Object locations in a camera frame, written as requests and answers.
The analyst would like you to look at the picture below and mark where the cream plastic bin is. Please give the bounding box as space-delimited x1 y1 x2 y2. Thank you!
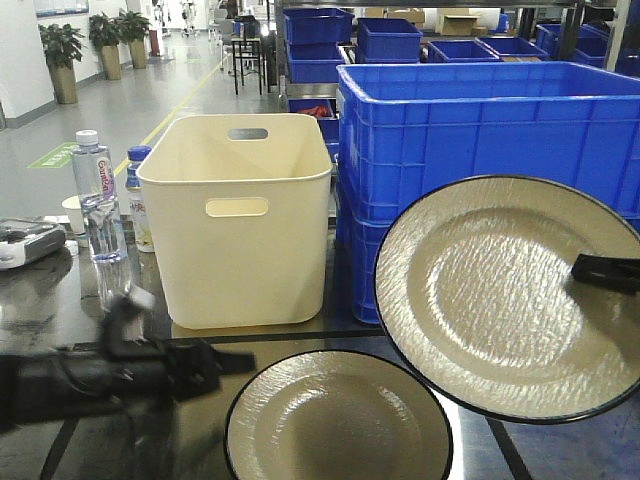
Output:
138 113 332 329

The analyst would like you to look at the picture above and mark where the beige plate black rim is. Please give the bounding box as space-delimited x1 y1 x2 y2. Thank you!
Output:
225 350 454 479
374 175 639 424

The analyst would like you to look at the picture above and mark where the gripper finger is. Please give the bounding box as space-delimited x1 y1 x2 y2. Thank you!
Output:
571 254 639 294

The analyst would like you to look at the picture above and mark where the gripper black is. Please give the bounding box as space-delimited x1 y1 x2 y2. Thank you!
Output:
1 297 256 425

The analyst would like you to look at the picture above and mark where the white milk drink bottle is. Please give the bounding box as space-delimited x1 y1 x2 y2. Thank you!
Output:
126 145 154 253

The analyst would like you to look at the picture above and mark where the potted plant gold pot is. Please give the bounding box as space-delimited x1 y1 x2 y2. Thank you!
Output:
38 23 84 104

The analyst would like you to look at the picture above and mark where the white paper cup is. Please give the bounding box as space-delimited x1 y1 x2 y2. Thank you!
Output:
61 195 86 236

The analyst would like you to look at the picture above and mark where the clear water bottle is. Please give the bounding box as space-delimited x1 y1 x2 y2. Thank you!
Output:
72 130 128 263

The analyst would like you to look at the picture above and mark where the white grey device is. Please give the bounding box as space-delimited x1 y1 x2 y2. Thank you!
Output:
1 218 66 271

